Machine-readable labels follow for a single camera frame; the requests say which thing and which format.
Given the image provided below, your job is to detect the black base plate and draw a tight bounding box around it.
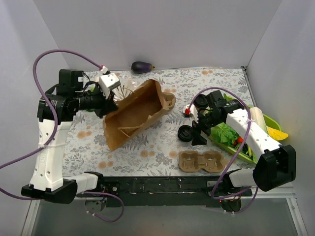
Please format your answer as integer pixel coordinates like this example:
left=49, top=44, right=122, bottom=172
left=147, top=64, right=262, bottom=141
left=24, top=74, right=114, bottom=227
left=76, top=176, right=253, bottom=208

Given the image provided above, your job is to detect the black plastic cup lid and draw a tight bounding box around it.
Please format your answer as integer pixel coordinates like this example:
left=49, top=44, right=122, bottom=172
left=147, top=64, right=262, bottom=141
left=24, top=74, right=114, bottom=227
left=193, top=94, right=209, bottom=108

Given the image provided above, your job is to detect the stack of black lids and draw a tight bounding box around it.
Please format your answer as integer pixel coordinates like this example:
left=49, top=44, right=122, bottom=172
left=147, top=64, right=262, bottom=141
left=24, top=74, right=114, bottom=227
left=177, top=125, right=193, bottom=142

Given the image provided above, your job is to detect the green leafy lettuce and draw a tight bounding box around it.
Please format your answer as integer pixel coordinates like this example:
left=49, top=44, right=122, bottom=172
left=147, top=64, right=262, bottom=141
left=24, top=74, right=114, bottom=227
left=211, top=123, right=239, bottom=146

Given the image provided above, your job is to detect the green bok choy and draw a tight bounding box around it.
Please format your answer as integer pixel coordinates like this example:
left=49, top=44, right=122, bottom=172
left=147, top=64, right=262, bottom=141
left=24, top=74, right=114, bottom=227
left=85, top=86, right=97, bottom=112

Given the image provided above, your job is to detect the green vegetable tray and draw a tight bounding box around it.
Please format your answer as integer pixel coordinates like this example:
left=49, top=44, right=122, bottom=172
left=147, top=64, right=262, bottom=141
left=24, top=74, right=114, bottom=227
left=206, top=95, right=283, bottom=164

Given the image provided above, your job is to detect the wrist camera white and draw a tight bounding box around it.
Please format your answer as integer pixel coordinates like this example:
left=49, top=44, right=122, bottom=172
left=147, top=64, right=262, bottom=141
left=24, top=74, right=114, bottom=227
left=98, top=65, right=121, bottom=99
left=183, top=104, right=198, bottom=121

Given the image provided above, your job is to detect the brown pulp cup carrier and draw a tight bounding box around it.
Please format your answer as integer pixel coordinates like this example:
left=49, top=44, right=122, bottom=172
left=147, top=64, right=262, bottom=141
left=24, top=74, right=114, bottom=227
left=162, top=92, right=176, bottom=110

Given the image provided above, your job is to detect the red chili pepper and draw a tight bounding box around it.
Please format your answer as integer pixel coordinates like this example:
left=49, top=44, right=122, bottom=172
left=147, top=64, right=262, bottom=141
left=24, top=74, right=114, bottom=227
left=233, top=136, right=243, bottom=146

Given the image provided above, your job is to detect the brown paper bag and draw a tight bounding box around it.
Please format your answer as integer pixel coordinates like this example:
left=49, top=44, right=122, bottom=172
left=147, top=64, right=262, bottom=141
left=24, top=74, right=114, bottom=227
left=103, top=79, right=170, bottom=151

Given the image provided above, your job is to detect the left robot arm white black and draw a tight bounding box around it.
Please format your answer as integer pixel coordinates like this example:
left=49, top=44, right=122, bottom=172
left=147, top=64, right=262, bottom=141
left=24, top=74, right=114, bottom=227
left=21, top=69, right=121, bottom=204

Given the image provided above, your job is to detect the yellow pepper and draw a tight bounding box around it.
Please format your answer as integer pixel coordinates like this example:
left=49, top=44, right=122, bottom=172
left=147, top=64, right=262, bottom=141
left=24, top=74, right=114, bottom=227
left=267, top=126, right=289, bottom=141

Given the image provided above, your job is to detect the purple eggplant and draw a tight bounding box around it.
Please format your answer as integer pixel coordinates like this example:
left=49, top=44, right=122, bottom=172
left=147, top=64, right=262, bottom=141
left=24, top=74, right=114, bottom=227
left=131, top=61, right=155, bottom=74

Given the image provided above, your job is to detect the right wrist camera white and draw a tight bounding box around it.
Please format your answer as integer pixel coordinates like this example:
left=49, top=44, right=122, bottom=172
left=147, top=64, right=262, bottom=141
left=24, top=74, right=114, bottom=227
left=183, top=104, right=198, bottom=121

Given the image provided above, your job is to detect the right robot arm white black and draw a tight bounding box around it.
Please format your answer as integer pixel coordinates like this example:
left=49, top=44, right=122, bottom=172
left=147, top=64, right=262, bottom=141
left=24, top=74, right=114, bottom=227
left=185, top=87, right=296, bottom=196

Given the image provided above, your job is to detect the bundle of white straws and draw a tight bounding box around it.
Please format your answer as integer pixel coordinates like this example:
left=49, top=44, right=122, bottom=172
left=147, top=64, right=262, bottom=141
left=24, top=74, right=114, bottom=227
left=113, top=77, right=137, bottom=101

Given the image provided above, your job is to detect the napa cabbage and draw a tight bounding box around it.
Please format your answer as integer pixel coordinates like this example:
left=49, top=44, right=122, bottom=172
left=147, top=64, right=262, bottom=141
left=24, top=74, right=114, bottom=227
left=250, top=107, right=268, bottom=133

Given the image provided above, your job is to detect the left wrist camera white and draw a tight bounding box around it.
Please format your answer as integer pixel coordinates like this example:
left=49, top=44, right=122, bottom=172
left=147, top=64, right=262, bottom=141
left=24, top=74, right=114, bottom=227
left=98, top=65, right=121, bottom=99

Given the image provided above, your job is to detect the aluminium frame rail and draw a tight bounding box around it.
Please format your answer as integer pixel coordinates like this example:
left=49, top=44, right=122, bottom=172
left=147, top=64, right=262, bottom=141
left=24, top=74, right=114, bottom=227
left=22, top=186, right=307, bottom=236

